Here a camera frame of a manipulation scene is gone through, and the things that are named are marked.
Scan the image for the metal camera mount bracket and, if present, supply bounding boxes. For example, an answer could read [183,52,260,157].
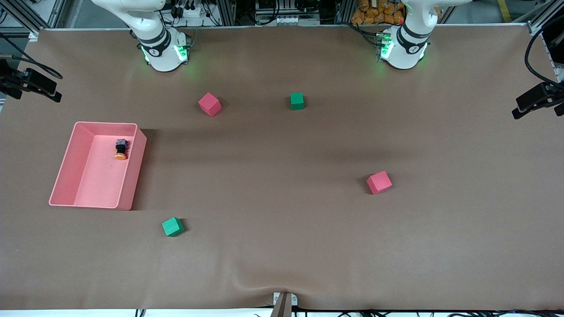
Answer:
[270,291,299,317]

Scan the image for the aluminium frame rail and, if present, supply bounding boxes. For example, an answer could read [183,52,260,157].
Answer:
[527,0,564,82]

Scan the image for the aluminium frame beams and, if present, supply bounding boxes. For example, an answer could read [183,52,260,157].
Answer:
[0,0,84,42]

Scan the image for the aluminium frame upright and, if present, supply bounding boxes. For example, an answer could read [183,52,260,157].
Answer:
[335,0,357,25]
[216,0,237,26]

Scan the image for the orange packaged items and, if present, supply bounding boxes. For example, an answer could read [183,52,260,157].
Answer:
[351,0,405,25]

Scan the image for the brown table cover sheet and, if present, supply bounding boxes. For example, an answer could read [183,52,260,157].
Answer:
[0,24,564,311]

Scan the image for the pink plastic bin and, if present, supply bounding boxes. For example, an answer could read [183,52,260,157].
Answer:
[48,122,148,211]

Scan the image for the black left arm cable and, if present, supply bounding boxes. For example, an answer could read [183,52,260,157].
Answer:
[523,26,564,88]

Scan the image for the pink foam cube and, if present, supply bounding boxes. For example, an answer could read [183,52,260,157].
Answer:
[366,170,393,195]
[198,92,222,118]

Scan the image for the white power strip with plugs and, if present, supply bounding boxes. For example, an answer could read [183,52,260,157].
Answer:
[170,0,210,19]

